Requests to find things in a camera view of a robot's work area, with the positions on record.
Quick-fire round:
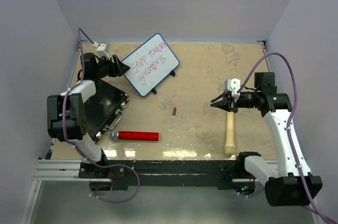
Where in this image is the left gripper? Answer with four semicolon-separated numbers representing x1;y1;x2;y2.
95;55;129;79

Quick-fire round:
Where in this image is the blue framed whiteboard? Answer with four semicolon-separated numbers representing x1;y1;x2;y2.
122;33;180;97

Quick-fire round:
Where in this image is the purple whiteboard marker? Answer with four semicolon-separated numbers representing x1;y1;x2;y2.
209;96;226;108

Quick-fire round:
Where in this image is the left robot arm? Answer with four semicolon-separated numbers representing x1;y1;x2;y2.
47;53;130;178

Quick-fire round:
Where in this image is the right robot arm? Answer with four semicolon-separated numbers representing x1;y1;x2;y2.
211;72;323;207

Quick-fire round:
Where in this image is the black carrying case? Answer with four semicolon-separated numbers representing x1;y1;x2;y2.
84;80;129;143

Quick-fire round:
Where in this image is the red glitter microphone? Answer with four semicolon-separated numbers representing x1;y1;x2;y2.
109;129;159;142

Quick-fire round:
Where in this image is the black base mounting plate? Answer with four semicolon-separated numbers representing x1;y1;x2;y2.
79;160;254;191

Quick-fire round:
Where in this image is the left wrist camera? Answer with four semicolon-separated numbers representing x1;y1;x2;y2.
96;42;111;58

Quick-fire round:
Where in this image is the wire whiteboard stand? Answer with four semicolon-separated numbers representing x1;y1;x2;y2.
151;70;176;95

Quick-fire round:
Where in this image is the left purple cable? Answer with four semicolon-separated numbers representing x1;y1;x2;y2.
62;27;140;204

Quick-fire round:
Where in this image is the purple cable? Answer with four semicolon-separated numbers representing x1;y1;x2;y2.
236;52;338;224
62;27;140;204

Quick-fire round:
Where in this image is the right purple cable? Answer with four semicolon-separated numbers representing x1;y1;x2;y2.
236;52;338;224

